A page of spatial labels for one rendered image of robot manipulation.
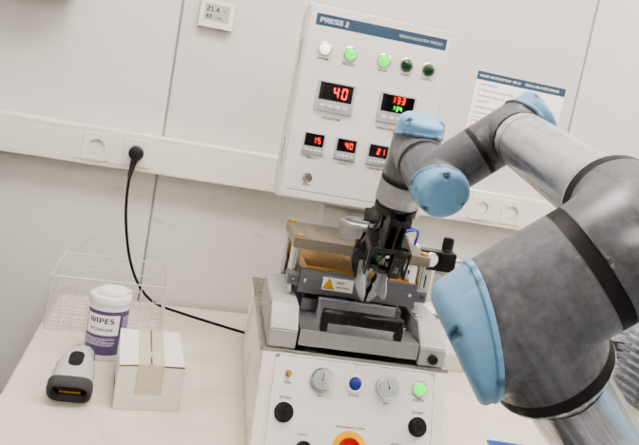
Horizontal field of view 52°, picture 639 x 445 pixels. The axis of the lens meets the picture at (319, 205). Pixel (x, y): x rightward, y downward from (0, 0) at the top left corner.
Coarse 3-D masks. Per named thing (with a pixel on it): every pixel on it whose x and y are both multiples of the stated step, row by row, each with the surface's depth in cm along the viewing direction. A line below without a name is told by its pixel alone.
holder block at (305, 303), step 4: (296, 288) 136; (296, 292) 135; (300, 292) 129; (296, 296) 134; (300, 296) 127; (304, 296) 127; (308, 296) 127; (300, 300) 127; (304, 300) 126; (308, 300) 126; (312, 300) 126; (316, 300) 126; (300, 304) 126; (304, 304) 126; (308, 304) 126; (312, 304) 127; (316, 304) 127; (300, 308) 126; (304, 308) 126; (308, 308) 127; (312, 308) 127; (396, 308) 130; (396, 312) 129; (400, 312) 129; (396, 316) 129
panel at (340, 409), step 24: (288, 360) 115; (312, 360) 116; (336, 360) 116; (288, 384) 114; (336, 384) 115; (408, 384) 118; (432, 384) 119; (312, 408) 113; (336, 408) 114; (360, 408) 115; (384, 408) 116; (408, 408) 117; (432, 408) 117; (264, 432) 111; (288, 432) 112; (312, 432) 112; (336, 432) 113; (360, 432) 114; (384, 432) 115; (408, 432) 116; (432, 432) 116
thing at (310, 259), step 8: (304, 256) 132; (312, 256) 134; (320, 256) 135; (328, 256) 137; (336, 256) 138; (344, 256) 134; (304, 264) 128; (312, 264) 126; (320, 264) 127; (328, 264) 129; (336, 264) 130; (344, 264) 131; (344, 272) 126; (352, 272) 126; (392, 280) 128; (400, 280) 128; (408, 280) 128
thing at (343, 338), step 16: (320, 304) 122; (336, 304) 123; (352, 304) 123; (368, 304) 124; (304, 320) 120; (304, 336) 115; (320, 336) 116; (336, 336) 116; (352, 336) 117; (368, 336) 118; (384, 336) 120; (368, 352) 118; (384, 352) 118; (400, 352) 118; (416, 352) 119
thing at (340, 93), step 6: (324, 90) 141; (330, 90) 141; (336, 90) 141; (342, 90) 141; (348, 90) 141; (324, 96) 141; (330, 96) 141; (336, 96) 141; (342, 96) 141; (348, 96) 142
